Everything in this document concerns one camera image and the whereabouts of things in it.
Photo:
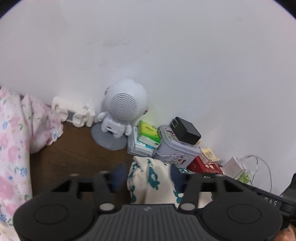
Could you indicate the white block letters ornament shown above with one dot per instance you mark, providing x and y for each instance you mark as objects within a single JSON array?
[{"x": 74, "y": 112}]

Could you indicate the pink floral white garment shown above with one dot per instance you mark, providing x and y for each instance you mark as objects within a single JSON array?
[{"x": 27, "y": 125}]

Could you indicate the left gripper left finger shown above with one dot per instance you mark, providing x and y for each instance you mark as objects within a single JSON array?
[{"x": 105, "y": 183}]

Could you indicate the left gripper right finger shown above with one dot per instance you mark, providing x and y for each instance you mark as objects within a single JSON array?
[{"x": 188, "y": 184}]

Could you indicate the small black box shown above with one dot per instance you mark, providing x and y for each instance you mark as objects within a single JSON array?
[{"x": 185, "y": 131}]

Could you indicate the green spray bottle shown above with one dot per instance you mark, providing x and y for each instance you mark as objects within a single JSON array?
[{"x": 246, "y": 177}]

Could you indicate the grey tin box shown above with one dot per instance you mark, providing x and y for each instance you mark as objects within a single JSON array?
[{"x": 173, "y": 151}]

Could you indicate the person right hand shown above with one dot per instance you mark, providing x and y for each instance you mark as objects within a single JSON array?
[{"x": 287, "y": 234}]

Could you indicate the white power strip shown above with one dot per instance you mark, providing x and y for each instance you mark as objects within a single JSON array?
[{"x": 234, "y": 168}]

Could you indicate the white astronaut figurine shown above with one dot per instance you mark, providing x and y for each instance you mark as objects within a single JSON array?
[{"x": 125, "y": 102}]

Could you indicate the green white small box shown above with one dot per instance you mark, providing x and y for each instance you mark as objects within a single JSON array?
[{"x": 144, "y": 140}]

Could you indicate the dark red tea box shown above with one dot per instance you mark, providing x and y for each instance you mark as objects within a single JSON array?
[{"x": 198, "y": 166}]

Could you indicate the cream floral green dress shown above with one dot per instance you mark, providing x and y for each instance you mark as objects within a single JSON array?
[{"x": 149, "y": 182}]

